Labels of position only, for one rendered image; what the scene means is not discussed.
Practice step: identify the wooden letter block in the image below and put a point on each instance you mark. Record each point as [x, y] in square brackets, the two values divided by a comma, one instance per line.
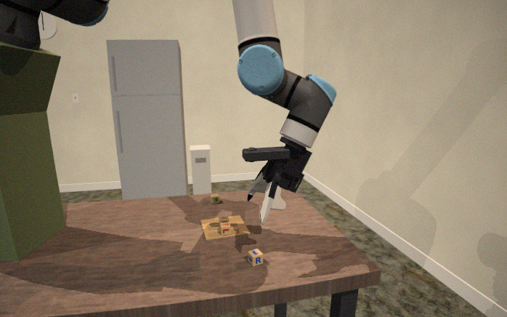
[223, 219]
[225, 228]
[255, 257]
[214, 198]

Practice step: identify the tan square mat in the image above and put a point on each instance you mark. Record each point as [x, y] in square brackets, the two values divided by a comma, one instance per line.
[211, 228]

